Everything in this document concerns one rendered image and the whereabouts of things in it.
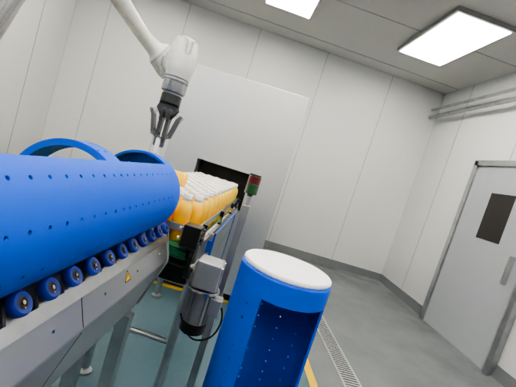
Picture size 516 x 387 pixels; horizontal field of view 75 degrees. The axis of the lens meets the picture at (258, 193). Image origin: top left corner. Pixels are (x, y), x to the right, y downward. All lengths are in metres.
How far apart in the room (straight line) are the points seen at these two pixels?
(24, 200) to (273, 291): 0.62
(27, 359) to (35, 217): 0.28
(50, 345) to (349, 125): 5.50
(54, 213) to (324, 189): 5.35
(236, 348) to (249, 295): 0.16
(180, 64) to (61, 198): 0.80
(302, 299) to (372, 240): 5.28
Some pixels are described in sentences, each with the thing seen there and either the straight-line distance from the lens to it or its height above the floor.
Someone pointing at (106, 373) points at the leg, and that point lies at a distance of 1.54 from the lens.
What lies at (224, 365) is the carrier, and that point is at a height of 0.73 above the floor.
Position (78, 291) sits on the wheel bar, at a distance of 0.86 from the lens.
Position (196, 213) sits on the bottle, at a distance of 1.48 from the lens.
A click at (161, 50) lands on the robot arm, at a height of 1.61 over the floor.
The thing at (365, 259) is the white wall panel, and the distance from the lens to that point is 6.25.
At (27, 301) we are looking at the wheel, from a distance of 0.71.
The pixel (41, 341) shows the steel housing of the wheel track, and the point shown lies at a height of 0.88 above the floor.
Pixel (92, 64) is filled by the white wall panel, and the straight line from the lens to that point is 6.17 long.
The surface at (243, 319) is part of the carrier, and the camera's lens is 1.00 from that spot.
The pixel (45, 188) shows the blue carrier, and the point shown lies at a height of 1.17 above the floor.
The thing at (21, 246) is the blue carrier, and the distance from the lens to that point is 0.57.
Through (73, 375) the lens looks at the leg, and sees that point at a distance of 1.60.
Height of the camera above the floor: 1.30
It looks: 4 degrees down
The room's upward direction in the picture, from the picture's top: 17 degrees clockwise
